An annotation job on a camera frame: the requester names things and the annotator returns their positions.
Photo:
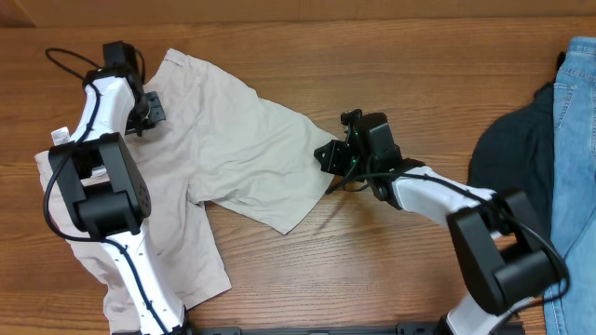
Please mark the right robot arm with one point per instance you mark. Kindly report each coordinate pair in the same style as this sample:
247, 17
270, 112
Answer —
506, 258

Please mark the dark navy shirt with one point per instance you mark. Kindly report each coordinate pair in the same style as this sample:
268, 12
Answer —
517, 151

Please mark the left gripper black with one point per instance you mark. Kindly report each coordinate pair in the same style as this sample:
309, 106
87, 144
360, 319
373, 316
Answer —
157, 113

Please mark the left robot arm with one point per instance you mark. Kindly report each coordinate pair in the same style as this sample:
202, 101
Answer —
103, 190

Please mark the blue denim jeans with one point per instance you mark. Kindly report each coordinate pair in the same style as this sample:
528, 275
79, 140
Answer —
573, 207

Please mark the beige shorts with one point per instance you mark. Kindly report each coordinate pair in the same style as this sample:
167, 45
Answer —
221, 143

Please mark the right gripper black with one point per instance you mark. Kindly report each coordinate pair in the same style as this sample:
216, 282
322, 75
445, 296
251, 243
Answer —
329, 156

